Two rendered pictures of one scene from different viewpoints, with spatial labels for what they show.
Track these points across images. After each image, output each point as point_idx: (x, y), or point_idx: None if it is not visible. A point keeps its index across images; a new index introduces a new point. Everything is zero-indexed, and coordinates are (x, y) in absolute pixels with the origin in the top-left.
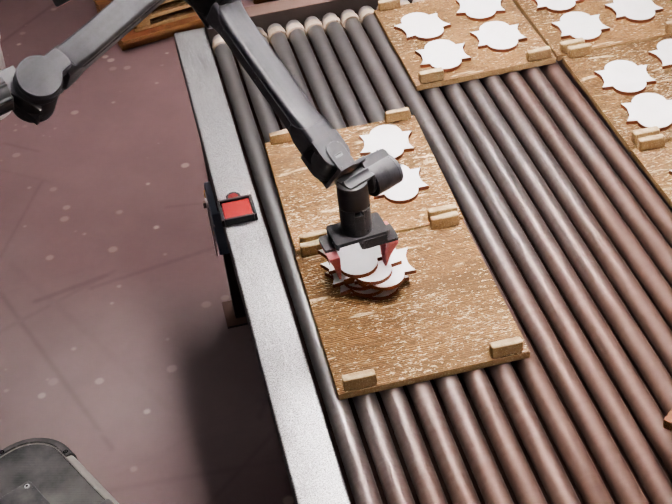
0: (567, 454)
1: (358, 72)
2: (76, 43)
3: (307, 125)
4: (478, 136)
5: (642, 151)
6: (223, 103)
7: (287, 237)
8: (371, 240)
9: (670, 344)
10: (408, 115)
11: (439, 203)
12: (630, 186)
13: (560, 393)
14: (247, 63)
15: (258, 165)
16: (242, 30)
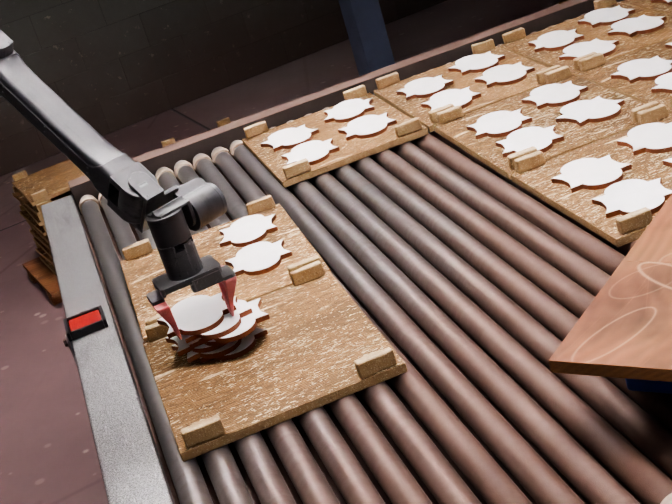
0: (456, 452)
1: (225, 188)
2: None
3: (104, 161)
4: (349, 206)
5: (522, 173)
6: (83, 244)
7: (138, 333)
8: (202, 279)
9: (570, 322)
10: (271, 203)
11: None
12: (515, 208)
13: (448, 400)
14: (32, 114)
15: (113, 282)
16: (23, 82)
